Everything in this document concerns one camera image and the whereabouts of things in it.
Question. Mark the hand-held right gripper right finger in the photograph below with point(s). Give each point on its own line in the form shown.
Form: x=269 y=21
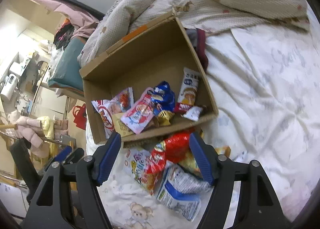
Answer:
x=202 y=161

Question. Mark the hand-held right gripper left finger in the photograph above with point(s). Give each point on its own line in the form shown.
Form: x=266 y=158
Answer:
x=107 y=161

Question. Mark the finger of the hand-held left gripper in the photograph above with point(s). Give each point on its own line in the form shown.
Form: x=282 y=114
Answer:
x=75 y=155
x=62 y=153

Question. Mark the yellow snack bag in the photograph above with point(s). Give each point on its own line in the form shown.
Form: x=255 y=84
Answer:
x=190 y=166

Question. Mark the white blue snack packet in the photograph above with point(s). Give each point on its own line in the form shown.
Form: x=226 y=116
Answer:
x=180 y=201
x=186 y=179

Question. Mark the red snack bag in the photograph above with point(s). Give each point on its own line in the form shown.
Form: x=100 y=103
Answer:
x=175 y=146

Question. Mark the beige striped snack bar packet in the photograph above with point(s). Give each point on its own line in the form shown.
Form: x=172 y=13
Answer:
x=120 y=125

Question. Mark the large red white snack packet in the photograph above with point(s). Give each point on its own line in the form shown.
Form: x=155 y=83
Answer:
x=106 y=116

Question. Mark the red and white snack packet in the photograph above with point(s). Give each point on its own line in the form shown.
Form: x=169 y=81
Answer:
x=187 y=109

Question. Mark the gold foil snack packet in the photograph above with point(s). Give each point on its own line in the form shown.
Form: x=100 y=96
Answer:
x=165 y=117

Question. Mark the white orange snack packet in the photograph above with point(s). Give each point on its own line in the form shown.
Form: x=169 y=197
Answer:
x=188 y=89

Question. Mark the blue cartoon snack bag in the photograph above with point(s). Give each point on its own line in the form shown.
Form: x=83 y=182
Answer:
x=163 y=95

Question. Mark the brown cardboard box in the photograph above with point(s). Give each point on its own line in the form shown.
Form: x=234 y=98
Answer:
x=150 y=64

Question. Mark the yellow jacket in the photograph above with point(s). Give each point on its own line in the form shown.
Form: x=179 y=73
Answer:
x=47 y=126

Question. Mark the white pink lettered snack packet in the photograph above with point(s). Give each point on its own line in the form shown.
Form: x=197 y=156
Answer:
x=138 y=166

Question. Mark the red shopping bag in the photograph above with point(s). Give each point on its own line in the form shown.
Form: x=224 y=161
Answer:
x=79 y=116

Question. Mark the pink jacket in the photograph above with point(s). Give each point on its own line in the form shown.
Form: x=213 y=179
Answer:
x=27 y=130

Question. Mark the teal side cushion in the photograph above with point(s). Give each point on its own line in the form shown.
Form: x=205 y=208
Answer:
x=65 y=66

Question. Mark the clear plastic bag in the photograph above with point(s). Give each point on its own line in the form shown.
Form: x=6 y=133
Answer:
x=53 y=56

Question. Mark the maroon cloth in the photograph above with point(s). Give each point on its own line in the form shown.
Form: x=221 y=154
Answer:
x=200 y=44

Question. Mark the pile of clothes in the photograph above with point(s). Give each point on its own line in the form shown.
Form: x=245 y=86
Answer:
x=63 y=34

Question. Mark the pink curtain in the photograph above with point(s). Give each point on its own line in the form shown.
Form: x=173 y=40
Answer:
x=62 y=7

